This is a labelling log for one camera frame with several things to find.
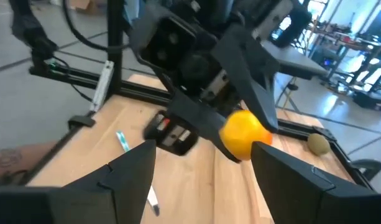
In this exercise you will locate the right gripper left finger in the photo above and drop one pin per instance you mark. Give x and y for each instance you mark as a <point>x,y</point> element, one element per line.
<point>131,186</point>

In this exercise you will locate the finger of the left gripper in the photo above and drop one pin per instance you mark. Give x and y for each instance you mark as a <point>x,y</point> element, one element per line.
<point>196,121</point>
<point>252,77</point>

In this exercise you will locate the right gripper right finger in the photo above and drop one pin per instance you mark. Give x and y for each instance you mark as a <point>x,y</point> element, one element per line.
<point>286,186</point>

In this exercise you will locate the small orange fruit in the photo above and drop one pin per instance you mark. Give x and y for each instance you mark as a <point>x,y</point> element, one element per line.
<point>243,133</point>

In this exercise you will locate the brown green kiwi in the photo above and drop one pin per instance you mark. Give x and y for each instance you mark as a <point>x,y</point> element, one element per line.
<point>318,144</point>

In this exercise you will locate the person's forearm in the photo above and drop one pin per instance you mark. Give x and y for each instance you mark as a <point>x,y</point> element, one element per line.
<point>16,158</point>

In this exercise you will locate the dark grey desk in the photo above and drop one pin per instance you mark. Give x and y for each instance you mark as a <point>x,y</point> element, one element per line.
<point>296,60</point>

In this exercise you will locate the silver white flat bar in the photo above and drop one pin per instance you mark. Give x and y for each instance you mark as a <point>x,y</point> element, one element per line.
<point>102,87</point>

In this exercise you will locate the dark background monitor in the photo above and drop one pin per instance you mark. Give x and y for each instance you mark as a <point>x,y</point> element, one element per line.
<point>376,26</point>

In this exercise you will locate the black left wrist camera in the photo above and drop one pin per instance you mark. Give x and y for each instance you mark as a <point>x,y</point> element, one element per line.
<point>165,43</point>

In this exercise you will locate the black aluminium frame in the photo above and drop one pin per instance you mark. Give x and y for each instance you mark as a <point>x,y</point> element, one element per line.
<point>140,90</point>

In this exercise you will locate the small black bracket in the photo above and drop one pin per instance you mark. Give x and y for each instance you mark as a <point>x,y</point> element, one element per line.
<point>81,120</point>

